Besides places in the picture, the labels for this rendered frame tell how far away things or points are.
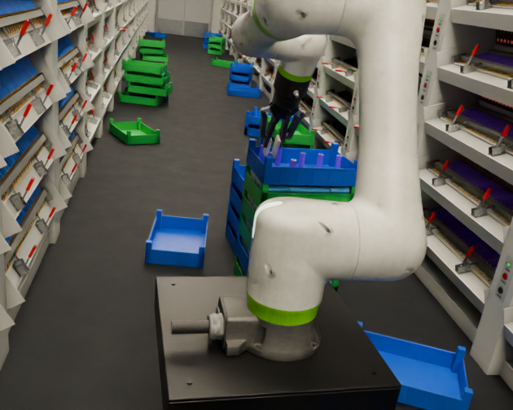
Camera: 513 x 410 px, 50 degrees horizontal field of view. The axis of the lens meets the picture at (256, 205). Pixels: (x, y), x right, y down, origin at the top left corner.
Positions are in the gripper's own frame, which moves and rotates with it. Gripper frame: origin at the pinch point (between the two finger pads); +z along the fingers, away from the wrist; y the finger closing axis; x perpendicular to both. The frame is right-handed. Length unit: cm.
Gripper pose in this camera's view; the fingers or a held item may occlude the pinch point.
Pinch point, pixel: (271, 146)
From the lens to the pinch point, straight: 162.1
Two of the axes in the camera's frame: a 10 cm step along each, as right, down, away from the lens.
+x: -1.8, -7.4, 6.5
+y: 9.6, 0.1, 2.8
